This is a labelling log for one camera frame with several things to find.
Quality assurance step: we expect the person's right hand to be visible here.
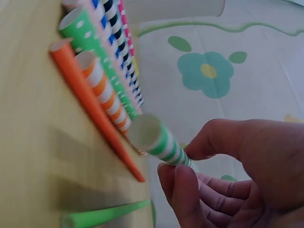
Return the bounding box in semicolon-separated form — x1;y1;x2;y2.
157;118;304;228

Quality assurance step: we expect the green striped paper straw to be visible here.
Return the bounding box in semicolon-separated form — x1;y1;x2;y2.
128;113;194;167

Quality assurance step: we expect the plain green paper straw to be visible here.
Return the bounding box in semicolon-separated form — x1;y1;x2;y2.
60;199;152;228

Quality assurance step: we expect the row of colourful paper straws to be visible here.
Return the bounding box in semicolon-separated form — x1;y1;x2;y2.
48;0;146;183

